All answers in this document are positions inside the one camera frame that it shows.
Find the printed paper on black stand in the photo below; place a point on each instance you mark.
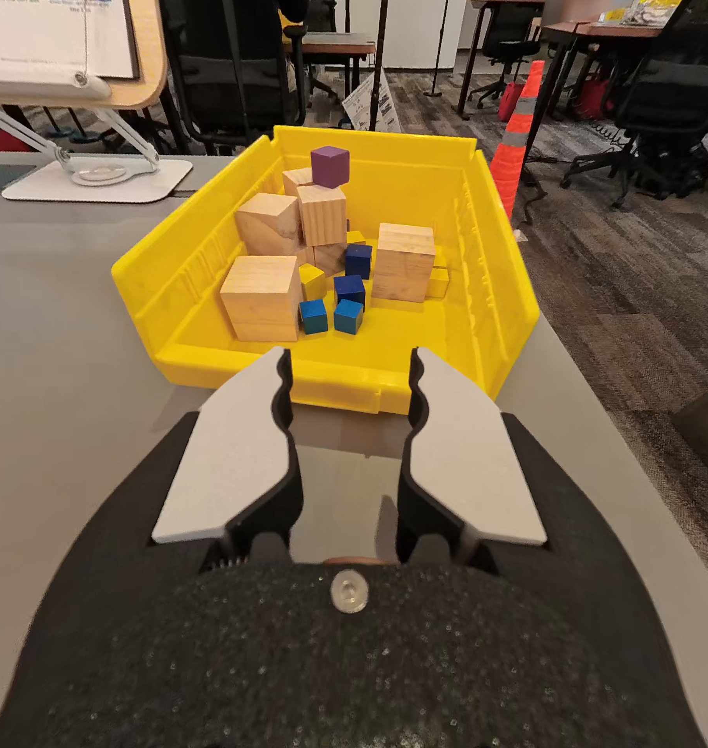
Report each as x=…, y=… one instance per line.
x=368, y=105

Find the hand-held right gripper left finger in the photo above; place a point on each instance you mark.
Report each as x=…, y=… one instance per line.
x=225, y=467

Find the black waste bin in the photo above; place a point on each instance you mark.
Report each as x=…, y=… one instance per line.
x=704, y=435

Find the wooden office desk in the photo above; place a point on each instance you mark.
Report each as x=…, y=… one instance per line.
x=593, y=28
x=330, y=44

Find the black office chair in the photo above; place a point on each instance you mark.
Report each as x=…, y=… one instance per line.
x=663, y=117
x=231, y=76
x=509, y=41

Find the orange traffic cone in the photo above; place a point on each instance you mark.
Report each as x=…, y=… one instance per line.
x=514, y=146

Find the black pole stand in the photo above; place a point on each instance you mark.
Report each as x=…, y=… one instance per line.
x=441, y=47

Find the pile of wooden cubes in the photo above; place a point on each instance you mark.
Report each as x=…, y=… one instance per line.
x=260, y=292

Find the yellow plastic bin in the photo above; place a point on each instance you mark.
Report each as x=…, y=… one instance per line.
x=488, y=304

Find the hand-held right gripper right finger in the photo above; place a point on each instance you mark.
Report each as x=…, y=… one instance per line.
x=476, y=467

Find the black tripod stand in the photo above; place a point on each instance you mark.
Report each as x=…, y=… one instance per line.
x=541, y=117

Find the red bag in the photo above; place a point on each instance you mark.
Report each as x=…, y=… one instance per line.
x=510, y=100
x=593, y=96

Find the wooden sign board on stand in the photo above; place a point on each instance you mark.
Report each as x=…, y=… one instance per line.
x=137, y=87

